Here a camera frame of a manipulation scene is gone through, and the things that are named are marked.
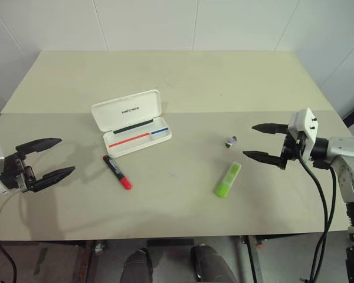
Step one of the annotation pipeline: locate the grey metal table leg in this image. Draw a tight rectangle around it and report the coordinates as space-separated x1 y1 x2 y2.
238 235 260 283

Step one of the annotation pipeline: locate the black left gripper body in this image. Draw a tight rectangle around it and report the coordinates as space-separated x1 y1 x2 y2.
0 152 36 194

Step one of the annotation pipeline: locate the white pencil case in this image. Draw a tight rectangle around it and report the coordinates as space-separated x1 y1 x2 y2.
91 89 172 159

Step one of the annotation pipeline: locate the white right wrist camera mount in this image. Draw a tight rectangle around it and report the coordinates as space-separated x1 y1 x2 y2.
287 107 319 154

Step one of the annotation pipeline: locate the green highlighter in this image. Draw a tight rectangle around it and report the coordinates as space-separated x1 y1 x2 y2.
215 161 243 198

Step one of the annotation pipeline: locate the rusty table leg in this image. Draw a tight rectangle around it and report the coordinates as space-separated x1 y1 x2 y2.
76 240 94 283

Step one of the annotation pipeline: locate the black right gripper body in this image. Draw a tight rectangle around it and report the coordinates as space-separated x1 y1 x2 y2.
280 131 309 162

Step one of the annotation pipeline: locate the dark rounded shape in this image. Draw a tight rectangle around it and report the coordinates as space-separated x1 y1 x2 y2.
120 249 154 283
190 243 240 283

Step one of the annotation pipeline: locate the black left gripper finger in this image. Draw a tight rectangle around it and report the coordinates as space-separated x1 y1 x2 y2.
28 166 76 193
16 137 62 160

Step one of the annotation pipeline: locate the red and black marker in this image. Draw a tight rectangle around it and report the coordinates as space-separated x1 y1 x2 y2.
102 154 133 192

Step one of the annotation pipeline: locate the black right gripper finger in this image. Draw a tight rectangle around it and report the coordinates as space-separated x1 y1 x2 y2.
242 150 287 171
251 123 290 136

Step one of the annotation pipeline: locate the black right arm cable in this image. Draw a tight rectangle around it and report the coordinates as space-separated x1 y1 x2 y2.
294 153 339 283

